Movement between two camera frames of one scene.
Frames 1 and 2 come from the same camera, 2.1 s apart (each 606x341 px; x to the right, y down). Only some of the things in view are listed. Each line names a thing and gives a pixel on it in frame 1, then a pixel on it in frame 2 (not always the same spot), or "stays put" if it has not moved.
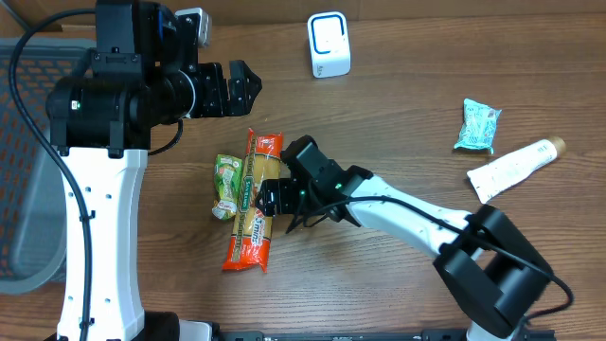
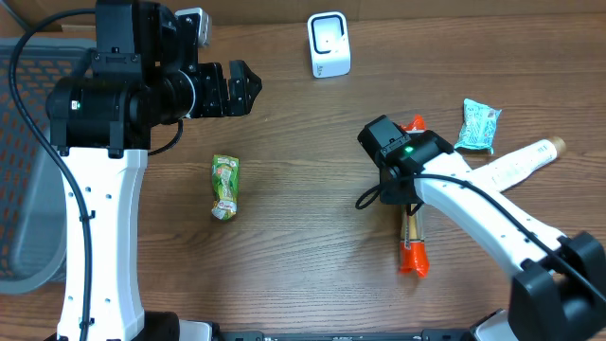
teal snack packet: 478,126 stays put
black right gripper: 267,198 → 379,137
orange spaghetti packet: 252,232 → 413,252
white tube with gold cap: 495,176 stays put
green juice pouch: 227,171 stays put
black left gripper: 206,90 stays put
